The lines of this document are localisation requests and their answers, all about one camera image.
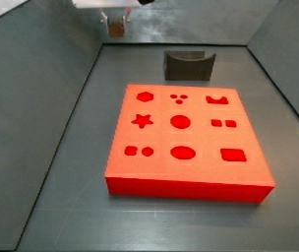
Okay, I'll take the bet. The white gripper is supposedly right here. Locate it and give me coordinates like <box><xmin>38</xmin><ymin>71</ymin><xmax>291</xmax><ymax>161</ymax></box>
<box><xmin>72</xmin><ymin>0</ymin><xmax>155</xmax><ymax>24</ymax></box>

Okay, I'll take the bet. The brown three prong object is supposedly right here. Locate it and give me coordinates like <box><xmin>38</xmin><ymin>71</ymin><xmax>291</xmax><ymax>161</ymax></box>
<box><xmin>109</xmin><ymin>19</ymin><xmax>124</xmax><ymax>38</ymax></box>

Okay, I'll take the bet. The black curved fixture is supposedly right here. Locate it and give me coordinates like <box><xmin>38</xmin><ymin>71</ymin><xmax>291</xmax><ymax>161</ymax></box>
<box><xmin>164</xmin><ymin>51</ymin><xmax>216</xmax><ymax>81</ymax></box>

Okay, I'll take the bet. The red shape sorter block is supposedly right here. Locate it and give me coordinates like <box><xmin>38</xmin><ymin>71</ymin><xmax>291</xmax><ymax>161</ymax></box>
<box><xmin>105</xmin><ymin>84</ymin><xmax>275</xmax><ymax>204</ymax></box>

